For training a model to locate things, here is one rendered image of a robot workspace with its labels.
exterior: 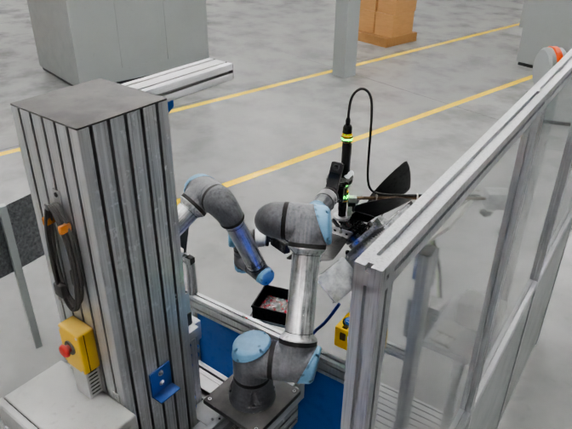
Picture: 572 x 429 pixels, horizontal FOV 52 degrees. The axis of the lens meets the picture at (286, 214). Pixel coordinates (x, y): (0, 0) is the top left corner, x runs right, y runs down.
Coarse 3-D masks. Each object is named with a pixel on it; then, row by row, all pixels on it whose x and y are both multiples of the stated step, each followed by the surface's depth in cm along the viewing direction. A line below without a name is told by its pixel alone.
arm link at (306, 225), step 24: (288, 216) 173; (312, 216) 172; (312, 240) 172; (312, 264) 174; (312, 288) 175; (288, 312) 176; (312, 312) 176; (288, 336) 174; (312, 336) 176; (288, 360) 173; (312, 360) 172
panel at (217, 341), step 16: (208, 320) 264; (208, 336) 269; (224, 336) 262; (208, 352) 274; (224, 352) 267; (224, 368) 272; (320, 384) 238; (336, 384) 232; (304, 400) 248; (320, 400) 242; (336, 400) 236; (304, 416) 253; (320, 416) 246; (336, 416) 240
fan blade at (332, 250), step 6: (336, 240) 240; (342, 240) 240; (330, 246) 236; (336, 246) 236; (342, 246) 236; (324, 252) 231; (330, 252) 231; (336, 252) 231; (288, 258) 236; (324, 258) 226; (330, 258) 225
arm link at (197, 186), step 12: (192, 180) 220; (204, 180) 218; (216, 180) 221; (192, 192) 217; (204, 192) 214; (180, 204) 218; (192, 204) 216; (180, 216) 216; (192, 216) 218; (180, 228) 217
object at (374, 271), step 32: (544, 96) 134; (512, 128) 117; (480, 160) 103; (448, 192) 92; (416, 224) 84; (512, 224) 153; (384, 256) 77; (544, 256) 243; (352, 288) 78; (384, 288) 76; (352, 320) 80; (384, 320) 80; (512, 320) 229; (352, 352) 83; (480, 352) 176; (352, 384) 86; (480, 384) 198; (352, 416) 90
